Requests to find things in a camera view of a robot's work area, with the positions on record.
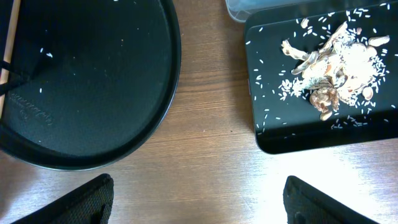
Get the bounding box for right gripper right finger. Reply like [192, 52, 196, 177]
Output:
[283, 175, 377, 224]

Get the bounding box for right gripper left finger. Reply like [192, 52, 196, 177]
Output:
[16, 174, 114, 224]

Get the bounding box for peanut shells and rice scraps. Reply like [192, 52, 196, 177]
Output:
[281, 22, 390, 121]

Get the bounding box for wooden chopstick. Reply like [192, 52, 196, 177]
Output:
[1, 0, 21, 116]

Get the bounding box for round black tray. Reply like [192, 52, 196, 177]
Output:
[1, 0, 182, 170]

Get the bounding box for black rectangular tray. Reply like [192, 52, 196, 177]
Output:
[244, 1, 397, 154]

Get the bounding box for clear plastic storage bin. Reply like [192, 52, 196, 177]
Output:
[224, 0, 312, 24]

